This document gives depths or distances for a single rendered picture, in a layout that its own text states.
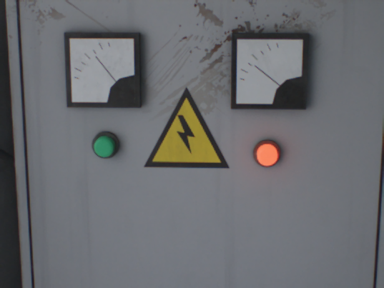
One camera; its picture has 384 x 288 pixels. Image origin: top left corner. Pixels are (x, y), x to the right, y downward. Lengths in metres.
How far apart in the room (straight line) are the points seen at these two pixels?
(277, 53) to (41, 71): 0.25
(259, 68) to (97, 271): 0.30
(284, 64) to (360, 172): 0.15
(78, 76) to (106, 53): 0.04
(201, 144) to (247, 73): 0.09
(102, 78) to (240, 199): 0.20
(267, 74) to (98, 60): 0.18
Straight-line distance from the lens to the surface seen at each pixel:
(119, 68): 0.77
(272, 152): 0.77
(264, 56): 0.76
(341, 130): 0.79
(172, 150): 0.79
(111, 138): 0.79
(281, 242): 0.82
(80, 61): 0.78
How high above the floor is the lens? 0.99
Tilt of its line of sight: 13 degrees down
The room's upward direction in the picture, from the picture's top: straight up
